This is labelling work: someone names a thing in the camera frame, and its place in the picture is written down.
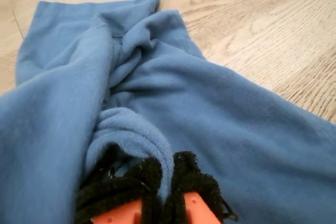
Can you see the blue printed T-shirt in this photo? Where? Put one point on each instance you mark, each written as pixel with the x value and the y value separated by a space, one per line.
pixel 210 90

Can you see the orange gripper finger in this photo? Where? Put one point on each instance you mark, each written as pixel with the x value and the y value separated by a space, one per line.
pixel 126 190
pixel 194 187

